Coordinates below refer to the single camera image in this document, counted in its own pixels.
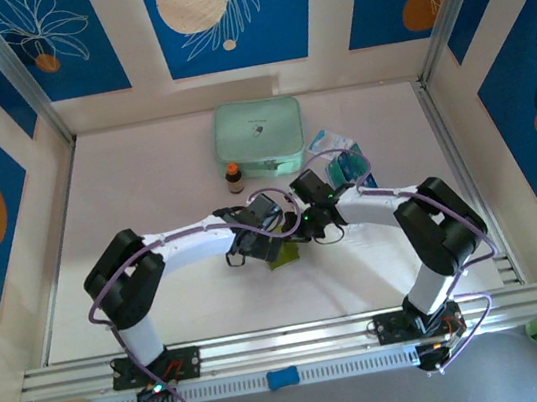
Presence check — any olive green card holder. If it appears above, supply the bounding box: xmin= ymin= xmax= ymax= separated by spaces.
xmin=261 ymin=224 xmax=304 ymax=274

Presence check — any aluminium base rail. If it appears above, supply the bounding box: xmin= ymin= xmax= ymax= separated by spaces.
xmin=12 ymin=282 xmax=537 ymax=402

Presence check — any aluminium frame post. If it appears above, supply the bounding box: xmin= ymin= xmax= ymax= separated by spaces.
xmin=403 ymin=0 xmax=533 ymax=89
xmin=0 ymin=0 xmax=78 ymax=156

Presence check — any blue packets group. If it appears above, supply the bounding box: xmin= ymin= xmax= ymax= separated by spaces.
xmin=321 ymin=143 xmax=380 ymax=196

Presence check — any blue clip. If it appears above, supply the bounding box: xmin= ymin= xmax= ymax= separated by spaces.
xmin=265 ymin=366 xmax=301 ymax=393

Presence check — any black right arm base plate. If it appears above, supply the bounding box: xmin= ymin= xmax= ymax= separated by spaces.
xmin=371 ymin=301 xmax=466 ymax=348

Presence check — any white slotted cable duct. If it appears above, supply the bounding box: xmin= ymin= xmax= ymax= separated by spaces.
xmin=89 ymin=342 xmax=426 ymax=402

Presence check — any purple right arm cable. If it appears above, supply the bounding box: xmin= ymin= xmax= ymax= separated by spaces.
xmin=284 ymin=127 xmax=516 ymax=391

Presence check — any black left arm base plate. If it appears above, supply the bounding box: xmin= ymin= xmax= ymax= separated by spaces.
xmin=108 ymin=345 xmax=205 ymax=392

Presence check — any blue white wipe packet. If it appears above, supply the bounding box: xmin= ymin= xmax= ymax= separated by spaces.
xmin=306 ymin=125 xmax=354 ymax=156

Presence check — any mint green zip pouch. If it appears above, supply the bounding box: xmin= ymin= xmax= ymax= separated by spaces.
xmin=206 ymin=93 xmax=311 ymax=187

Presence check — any brown bottle orange cap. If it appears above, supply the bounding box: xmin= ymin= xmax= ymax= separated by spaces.
xmin=222 ymin=161 xmax=244 ymax=197

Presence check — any aluminium table side rail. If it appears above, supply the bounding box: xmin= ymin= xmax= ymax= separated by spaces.
xmin=413 ymin=70 xmax=528 ymax=297
xmin=10 ymin=138 xmax=109 ymax=367

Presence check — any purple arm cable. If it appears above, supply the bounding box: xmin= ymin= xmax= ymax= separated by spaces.
xmin=284 ymin=127 xmax=516 ymax=391
xmin=73 ymin=184 xmax=329 ymax=402

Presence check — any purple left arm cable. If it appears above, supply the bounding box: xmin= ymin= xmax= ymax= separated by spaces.
xmin=73 ymin=184 xmax=329 ymax=402

